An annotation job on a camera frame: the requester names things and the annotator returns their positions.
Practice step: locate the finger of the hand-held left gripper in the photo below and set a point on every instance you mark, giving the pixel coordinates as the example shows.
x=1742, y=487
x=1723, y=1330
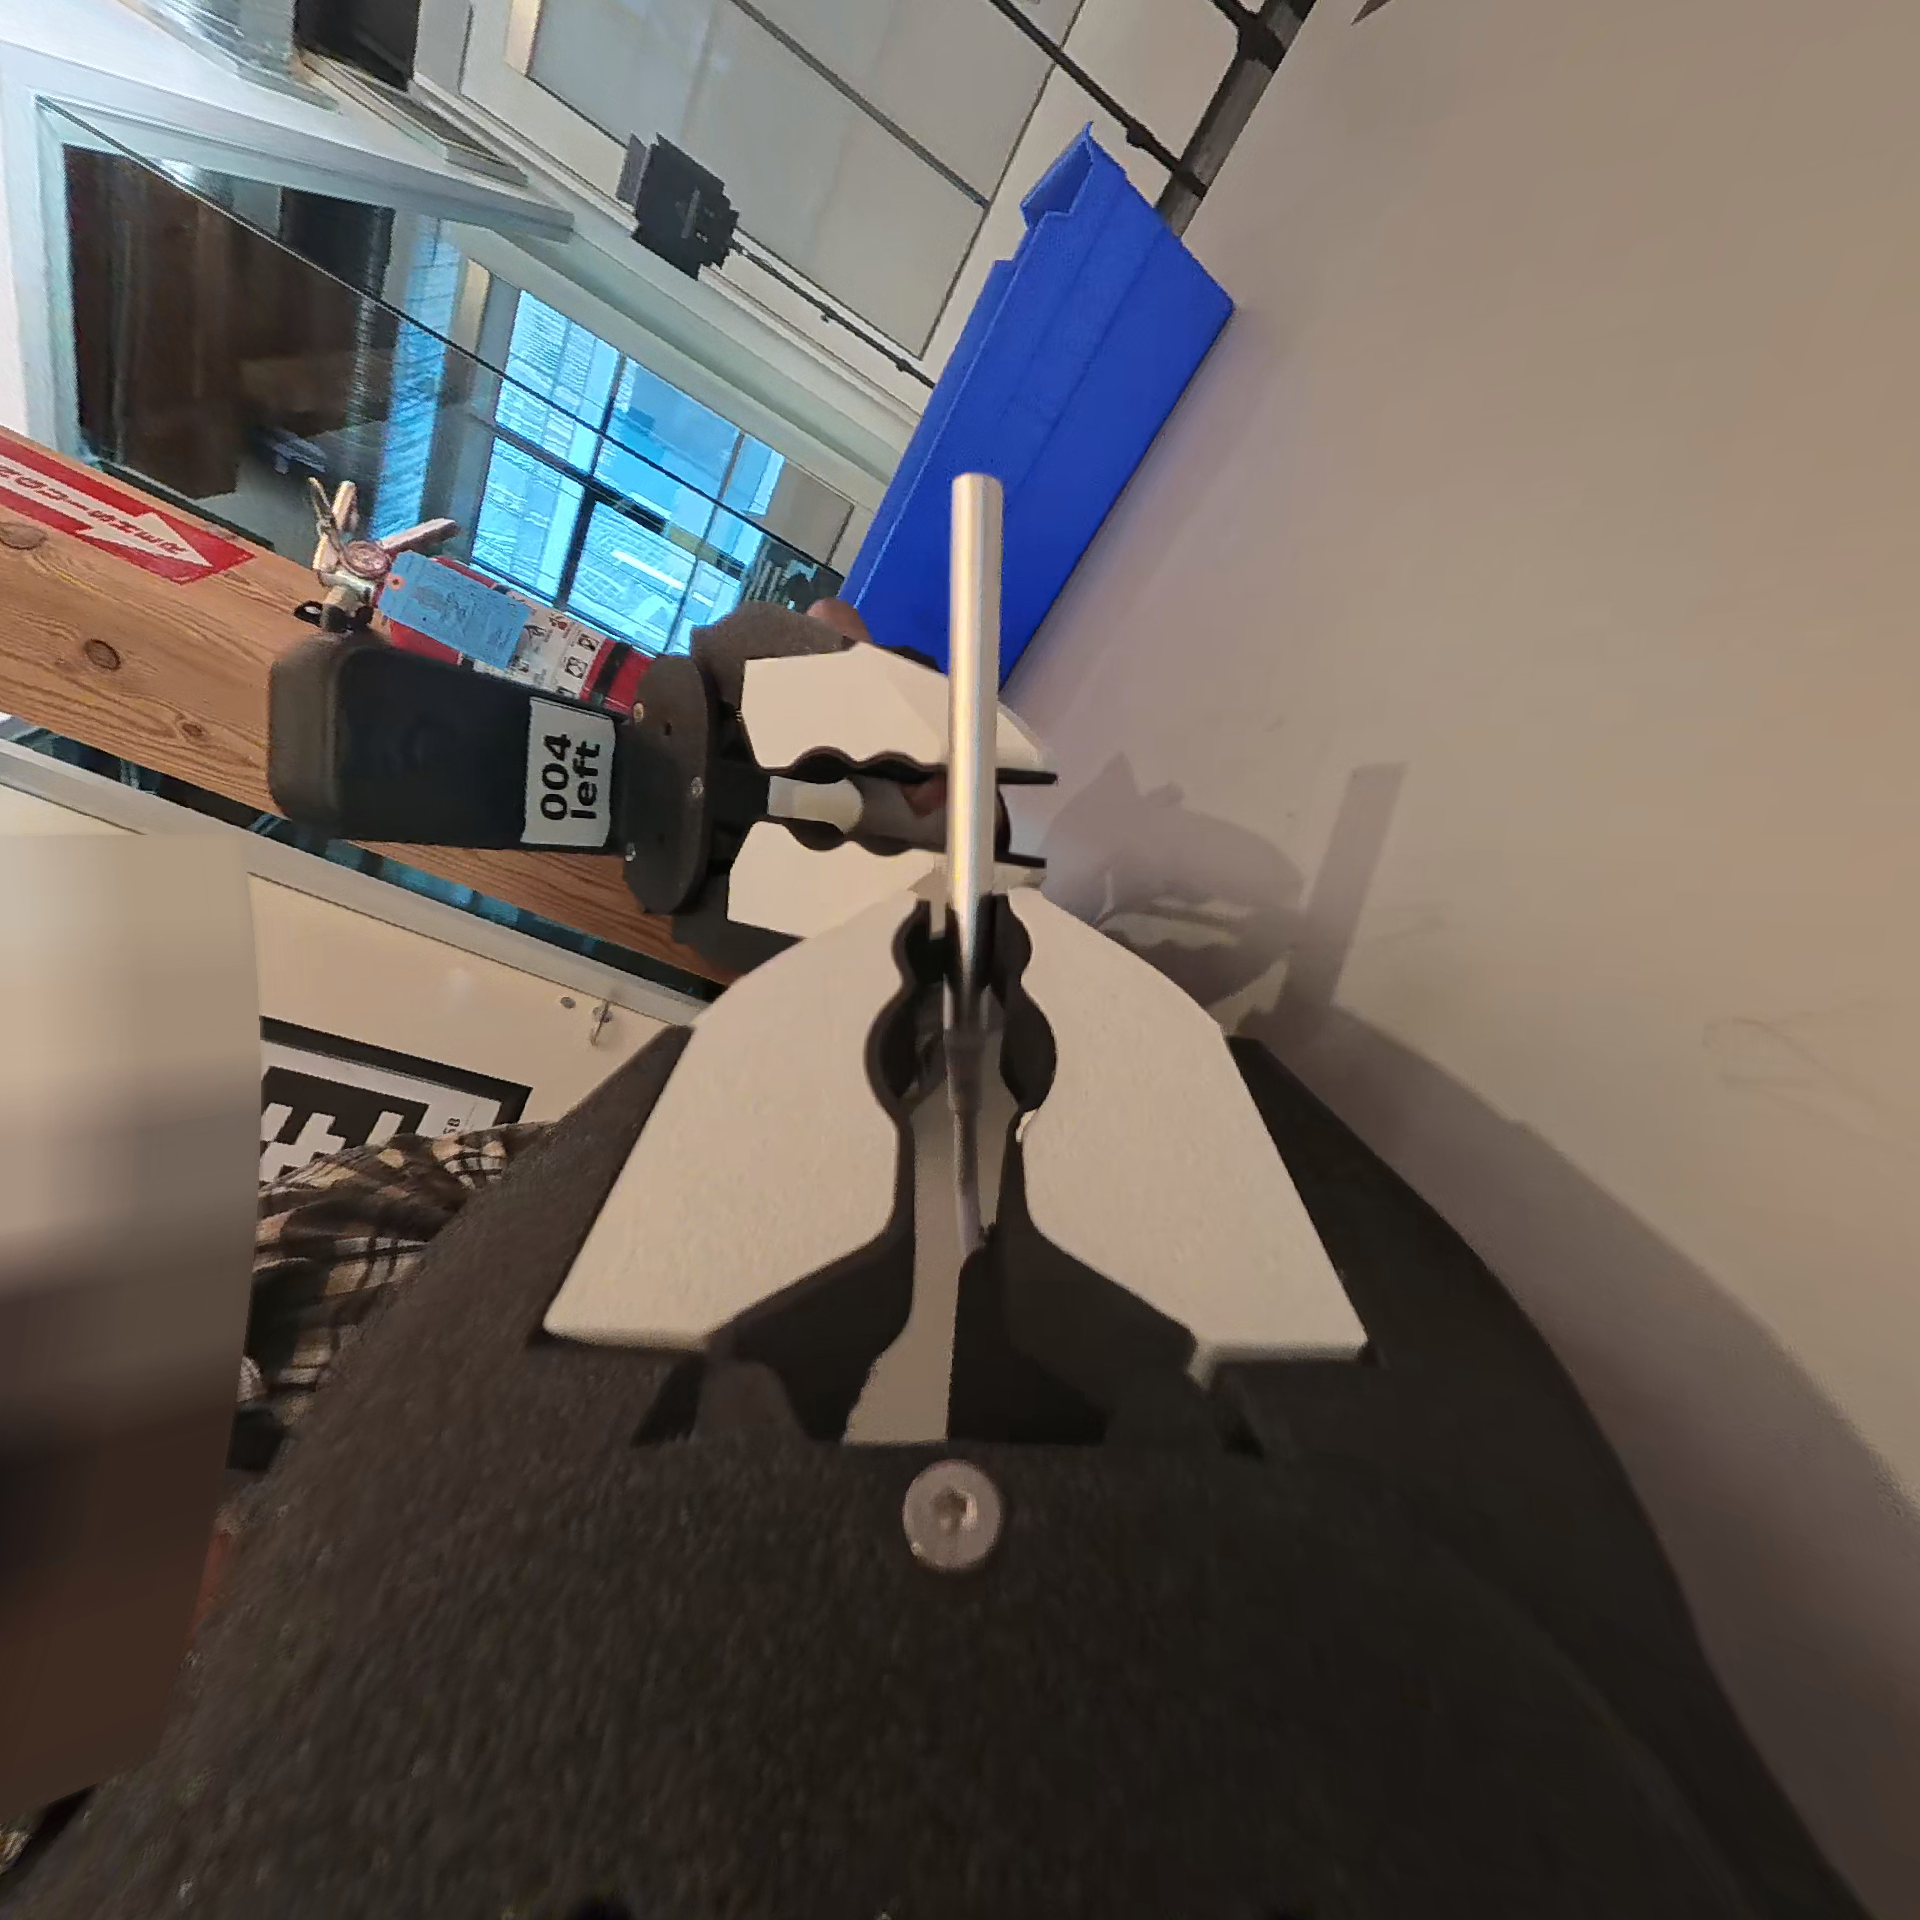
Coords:
x=810, y=885
x=853, y=698

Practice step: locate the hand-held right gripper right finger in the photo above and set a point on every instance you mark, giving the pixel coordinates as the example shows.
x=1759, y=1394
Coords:
x=1184, y=1200

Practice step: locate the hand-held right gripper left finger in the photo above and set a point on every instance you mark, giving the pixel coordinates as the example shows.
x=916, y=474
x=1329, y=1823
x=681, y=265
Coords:
x=750, y=1184

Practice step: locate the silver usb hub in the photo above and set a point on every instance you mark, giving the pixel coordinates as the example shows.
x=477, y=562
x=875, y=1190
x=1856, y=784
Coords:
x=977, y=676

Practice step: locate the person's left hand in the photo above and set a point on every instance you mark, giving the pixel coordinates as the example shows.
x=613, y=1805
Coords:
x=837, y=621

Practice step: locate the blue paper tag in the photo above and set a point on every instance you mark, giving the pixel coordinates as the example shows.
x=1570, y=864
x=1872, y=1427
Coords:
x=449, y=615

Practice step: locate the red fire extinguisher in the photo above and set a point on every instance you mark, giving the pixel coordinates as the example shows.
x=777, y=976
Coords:
x=601, y=668

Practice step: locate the wooden panel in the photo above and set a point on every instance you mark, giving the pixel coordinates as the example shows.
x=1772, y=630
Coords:
x=151, y=661

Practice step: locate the window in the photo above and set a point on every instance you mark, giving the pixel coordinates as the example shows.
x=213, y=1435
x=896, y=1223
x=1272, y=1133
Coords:
x=629, y=482

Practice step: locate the black white marker sheet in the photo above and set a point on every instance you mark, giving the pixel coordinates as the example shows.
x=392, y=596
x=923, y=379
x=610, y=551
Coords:
x=362, y=1110

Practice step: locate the blue plastic storage bin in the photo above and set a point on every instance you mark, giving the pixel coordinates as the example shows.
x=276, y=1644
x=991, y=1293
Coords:
x=1053, y=376

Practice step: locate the red white arrow sign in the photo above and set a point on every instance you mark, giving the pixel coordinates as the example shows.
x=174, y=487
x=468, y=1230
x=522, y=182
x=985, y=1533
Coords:
x=107, y=517

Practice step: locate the black ceiling box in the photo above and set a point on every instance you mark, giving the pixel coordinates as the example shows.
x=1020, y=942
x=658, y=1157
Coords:
x=679, y=202

